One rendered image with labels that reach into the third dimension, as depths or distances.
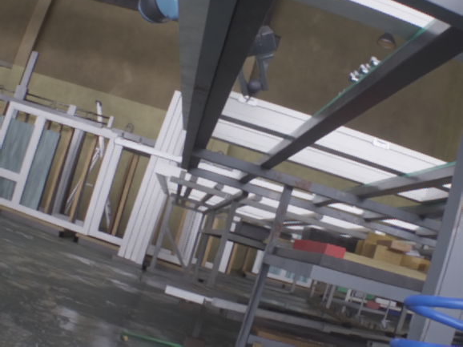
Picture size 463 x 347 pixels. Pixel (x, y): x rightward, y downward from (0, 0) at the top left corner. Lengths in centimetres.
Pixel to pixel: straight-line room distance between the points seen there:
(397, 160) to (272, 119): 36
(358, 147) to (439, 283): 131
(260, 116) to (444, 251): 129
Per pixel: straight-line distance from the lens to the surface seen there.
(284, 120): 181
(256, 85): 160
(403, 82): 93
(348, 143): 183
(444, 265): 55
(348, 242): 376
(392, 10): 82
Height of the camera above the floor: 55
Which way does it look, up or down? 6 degrees up
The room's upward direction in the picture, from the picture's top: 17 degrees clockwise
